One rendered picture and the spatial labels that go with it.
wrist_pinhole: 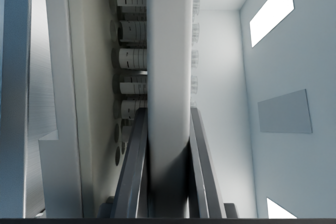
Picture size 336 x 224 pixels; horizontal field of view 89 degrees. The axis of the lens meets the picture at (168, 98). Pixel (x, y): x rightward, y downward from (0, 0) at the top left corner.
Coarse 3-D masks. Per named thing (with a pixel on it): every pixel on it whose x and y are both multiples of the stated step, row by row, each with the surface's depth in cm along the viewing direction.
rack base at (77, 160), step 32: (64, 0) 7; (96, 0) 9; (64, 32) 7; (96, 32) 9; (64, 64) 7; (96, 64) 9; (64, 96) 8; (96, 96) 9; (64, 128) 8; (96, 128) 9; (64, 160) 8; (96, 160) 9; (64, 192) 8; (96, 192) 9
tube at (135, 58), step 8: (112, 48) 11; (120, 48) 11; (128, 48) 11; (136, 48) 11; (112, 56) 11; (120, 56) 11; (128, 56) 11; (136, 56) 11; (144, 56) 11; (192, 56) 11; (112, 64) 11; (120, 64) 11; (128, 64) 11; (136, 64) 11; (144, 64) 11; (192, 64) 11
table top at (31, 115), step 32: (32, 0) 23; (32, 32) 23; (32, 64) 23; (32, 96) 23; (0, 128) 22; (32, 128) 23; (0, 160) 22; (32, 160) 23; (0, 192) 21; (32, 192) 23
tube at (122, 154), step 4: (120, 148) 12; (124, 148) 12; (116, 152) 12; (120, 152) 12; (124, 152) 12; (116, 156) 12; (120, 156) 12; (116, 160) 12; (120, 160) 12; (116, 164) 12; (120, 164) 12
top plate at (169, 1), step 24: (168, 0) 7; (168, 24) 7; (168, 48) 7; (168, 72) 7; (168, 96) 8; (168, 120) 8; (168, 144) 8; (168, 168) 8; (168, 192) 8; (168, 216) 8
